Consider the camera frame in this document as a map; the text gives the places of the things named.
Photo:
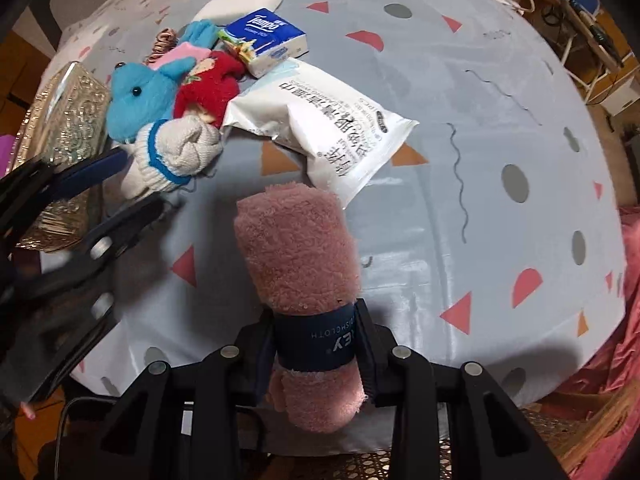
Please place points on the purple box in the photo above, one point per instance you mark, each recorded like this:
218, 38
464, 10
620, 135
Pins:
12, 146

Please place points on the blue plush toy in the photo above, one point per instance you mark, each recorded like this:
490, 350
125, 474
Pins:
140, 100

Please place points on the brown hair scrunchie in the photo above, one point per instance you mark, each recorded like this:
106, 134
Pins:
162, 42

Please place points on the pink blanket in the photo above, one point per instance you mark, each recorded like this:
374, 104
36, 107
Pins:
615, 360

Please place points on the printed bed sheet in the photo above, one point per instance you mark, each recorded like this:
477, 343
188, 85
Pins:
450, 110

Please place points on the white wet wipes packet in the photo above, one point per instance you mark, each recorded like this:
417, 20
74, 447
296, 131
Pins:
325, 120

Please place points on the pink towel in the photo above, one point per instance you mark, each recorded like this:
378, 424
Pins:
295, 250

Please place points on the golden embossed storage box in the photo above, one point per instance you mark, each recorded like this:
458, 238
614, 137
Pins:
70, 115

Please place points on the blue tissue pack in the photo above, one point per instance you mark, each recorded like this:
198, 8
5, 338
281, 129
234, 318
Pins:
265, 30

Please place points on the blue knit glove pink cuff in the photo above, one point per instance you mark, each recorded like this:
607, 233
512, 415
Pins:
202, 35

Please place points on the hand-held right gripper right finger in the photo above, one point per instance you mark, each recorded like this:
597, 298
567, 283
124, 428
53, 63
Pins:
366, 350

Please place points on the white blue knitted sock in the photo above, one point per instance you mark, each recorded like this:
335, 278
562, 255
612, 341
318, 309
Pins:
175, 150

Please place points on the red plush doll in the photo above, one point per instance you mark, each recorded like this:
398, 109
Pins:
210, 85

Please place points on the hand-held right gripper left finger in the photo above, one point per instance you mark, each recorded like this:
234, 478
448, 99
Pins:
262, 360

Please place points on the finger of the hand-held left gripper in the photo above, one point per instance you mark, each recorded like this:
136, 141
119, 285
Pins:
135, 220
95, 167

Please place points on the white foam pad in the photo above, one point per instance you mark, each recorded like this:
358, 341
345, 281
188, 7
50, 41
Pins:
240, 2

